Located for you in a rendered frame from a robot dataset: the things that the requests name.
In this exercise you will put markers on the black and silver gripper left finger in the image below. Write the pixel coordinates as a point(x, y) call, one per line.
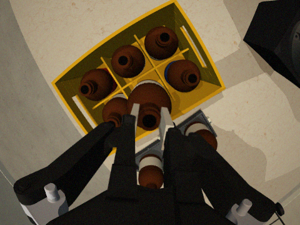
point(47, 193)

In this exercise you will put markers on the yellow bottle crate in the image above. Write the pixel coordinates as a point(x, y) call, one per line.
point(171, 15)

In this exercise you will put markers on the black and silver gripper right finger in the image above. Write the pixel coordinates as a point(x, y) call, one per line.
point(195, 166)

